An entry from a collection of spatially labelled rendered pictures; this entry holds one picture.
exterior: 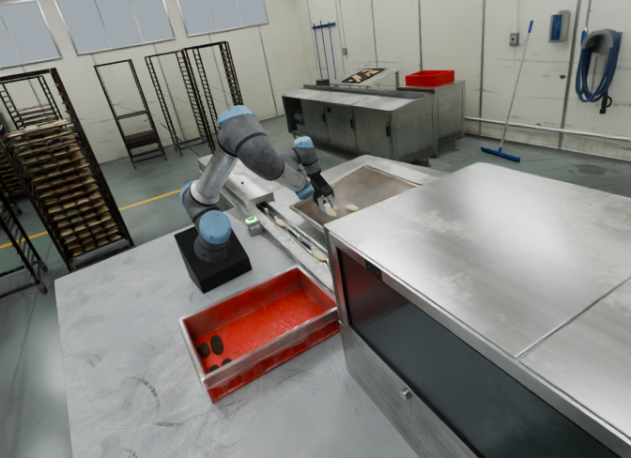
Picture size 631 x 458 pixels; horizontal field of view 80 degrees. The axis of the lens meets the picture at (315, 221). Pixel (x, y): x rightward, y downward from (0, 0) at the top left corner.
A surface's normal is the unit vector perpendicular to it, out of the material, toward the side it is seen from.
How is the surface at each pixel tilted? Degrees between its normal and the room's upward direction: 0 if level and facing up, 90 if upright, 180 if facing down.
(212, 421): 0
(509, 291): 0
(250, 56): 90
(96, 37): 90
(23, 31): 90
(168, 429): 0
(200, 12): 90
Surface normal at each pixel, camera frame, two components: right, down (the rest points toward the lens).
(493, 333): -0.16, -0.88
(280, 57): 0.47, 0.33
